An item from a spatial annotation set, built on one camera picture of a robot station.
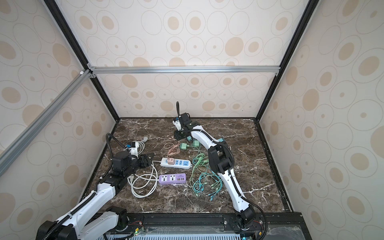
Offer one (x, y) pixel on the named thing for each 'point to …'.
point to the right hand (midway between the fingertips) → (177, 134)
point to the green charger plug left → (184, 146)
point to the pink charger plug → (171, 161)
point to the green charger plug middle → (195, 143)
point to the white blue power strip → (178, 163)
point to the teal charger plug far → (189, 138)
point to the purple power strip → (170, 179)
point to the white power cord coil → (143, 185)
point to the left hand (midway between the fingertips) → (153, 152)
